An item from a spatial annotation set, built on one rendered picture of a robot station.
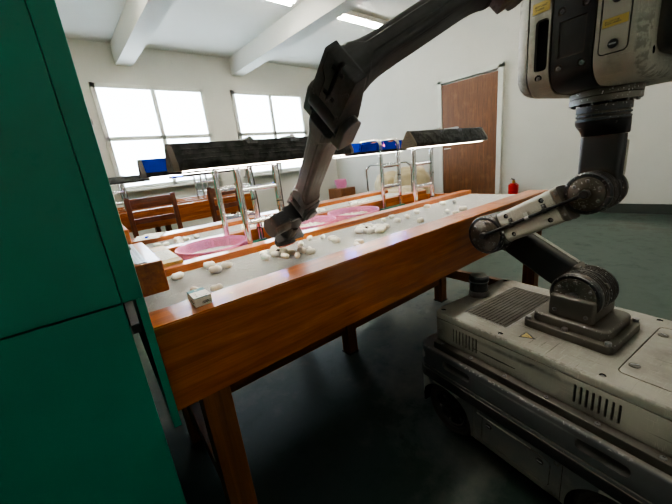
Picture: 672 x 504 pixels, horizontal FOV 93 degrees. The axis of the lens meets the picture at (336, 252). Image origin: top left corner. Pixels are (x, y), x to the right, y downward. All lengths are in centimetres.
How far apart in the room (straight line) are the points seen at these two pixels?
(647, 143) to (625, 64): 445
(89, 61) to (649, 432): 637
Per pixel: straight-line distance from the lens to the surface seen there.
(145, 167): 151
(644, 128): 534
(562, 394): 106
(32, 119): 60
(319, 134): 64
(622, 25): 91
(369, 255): 89
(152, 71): 638
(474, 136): 189
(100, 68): 623
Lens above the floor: 102
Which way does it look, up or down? 16 degrees down
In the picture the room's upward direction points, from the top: 7 degrees counter-clockwise
